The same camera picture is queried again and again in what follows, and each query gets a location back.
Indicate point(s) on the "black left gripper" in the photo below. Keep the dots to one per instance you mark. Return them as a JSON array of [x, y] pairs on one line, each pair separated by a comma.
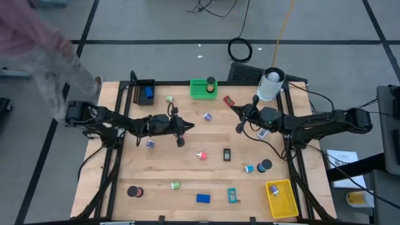
[[161, 124]]

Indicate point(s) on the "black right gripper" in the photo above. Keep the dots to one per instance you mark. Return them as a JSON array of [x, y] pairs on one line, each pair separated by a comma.
[[268, 118]]

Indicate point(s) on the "red small digital clock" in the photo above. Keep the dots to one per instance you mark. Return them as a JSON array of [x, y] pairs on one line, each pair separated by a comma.
[[228, 101]]

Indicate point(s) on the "purple USB wall charger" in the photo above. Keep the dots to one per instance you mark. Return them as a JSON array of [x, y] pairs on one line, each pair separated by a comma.
[[150, 144], [207, 117], [274, 189]]

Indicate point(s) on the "green USB wall charger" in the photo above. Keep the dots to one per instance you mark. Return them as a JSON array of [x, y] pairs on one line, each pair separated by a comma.
[[176, 185], [169, 99]]

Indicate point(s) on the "white small digital clock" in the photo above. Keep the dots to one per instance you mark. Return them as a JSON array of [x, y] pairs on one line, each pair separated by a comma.
[[263, 134]]

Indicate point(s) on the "red USB wall charger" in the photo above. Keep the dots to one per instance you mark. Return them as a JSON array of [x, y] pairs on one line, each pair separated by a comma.
[[203, 156]]

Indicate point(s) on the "orange sand hourglass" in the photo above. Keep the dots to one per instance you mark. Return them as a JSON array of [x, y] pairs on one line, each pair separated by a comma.
[[211, 80]]

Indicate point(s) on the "black small digital clock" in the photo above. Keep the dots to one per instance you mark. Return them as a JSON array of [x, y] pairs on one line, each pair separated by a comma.
[[227, 155]]

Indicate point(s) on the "blue rectangular block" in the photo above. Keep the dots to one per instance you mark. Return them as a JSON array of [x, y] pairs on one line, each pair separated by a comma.
[[203, 198], [149, 92]]

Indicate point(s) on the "blue sand hourglass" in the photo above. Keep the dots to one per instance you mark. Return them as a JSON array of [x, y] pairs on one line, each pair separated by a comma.
[[266, 163]]

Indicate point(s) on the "blue USB wall charger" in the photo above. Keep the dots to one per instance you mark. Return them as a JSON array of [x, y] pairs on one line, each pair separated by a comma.
[[249, 169]]

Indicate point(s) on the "teal small digital clock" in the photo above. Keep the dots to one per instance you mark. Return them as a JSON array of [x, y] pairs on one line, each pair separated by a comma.
[[232, 195]]

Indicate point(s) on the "red sand hourglass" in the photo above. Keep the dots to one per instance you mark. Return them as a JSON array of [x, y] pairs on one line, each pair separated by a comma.
[[132, 191]]

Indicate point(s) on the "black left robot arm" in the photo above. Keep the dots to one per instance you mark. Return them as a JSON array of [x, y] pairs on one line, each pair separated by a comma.
[[125, 120]]

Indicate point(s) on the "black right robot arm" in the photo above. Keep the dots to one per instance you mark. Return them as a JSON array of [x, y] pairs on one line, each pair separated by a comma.
[[328, 122]]

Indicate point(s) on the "white paper cup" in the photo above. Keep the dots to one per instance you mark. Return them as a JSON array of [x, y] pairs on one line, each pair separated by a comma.
[[268, 89]]

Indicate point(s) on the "green plastic basket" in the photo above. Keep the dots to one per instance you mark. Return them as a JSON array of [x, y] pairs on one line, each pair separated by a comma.
[[198, 92]]

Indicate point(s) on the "black perforated floor mat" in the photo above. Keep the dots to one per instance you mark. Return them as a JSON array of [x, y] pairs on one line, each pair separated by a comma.
[[243, 73]]

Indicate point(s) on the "black plastic basket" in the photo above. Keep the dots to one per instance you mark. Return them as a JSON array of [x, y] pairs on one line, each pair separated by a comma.
[[140, 93]]

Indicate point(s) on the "yellow plastic basket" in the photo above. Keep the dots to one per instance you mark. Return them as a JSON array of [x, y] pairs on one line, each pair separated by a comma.
[[286, 203]]

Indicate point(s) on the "white paper booklet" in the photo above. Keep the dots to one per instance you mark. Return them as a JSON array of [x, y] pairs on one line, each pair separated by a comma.
[[343, 157]]

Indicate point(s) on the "black beam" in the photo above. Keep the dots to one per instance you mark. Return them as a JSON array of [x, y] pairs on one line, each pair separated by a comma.
[[356, 168]]

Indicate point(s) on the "grey metal cabinet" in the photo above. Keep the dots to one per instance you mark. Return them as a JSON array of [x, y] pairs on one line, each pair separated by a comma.
[[386, 131]]

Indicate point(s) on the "yellow and white roll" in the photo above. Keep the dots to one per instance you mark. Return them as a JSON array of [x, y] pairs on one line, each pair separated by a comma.
[[357, 198]]

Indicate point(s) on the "grey metal floor bar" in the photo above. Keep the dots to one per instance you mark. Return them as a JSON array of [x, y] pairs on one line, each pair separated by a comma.
[[53, 3]]

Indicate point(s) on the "person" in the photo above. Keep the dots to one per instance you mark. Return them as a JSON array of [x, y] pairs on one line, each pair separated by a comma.
[[31, 31]]

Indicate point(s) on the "black floor object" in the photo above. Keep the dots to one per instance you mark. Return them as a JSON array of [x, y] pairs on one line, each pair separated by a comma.
[[3, 106]]

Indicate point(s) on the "grey metal floor base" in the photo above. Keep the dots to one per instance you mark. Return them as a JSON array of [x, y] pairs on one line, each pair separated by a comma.
[[9, 74]]

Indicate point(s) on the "black aluminium table frame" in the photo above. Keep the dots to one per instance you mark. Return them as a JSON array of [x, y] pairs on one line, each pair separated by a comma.
[[175, 83]]

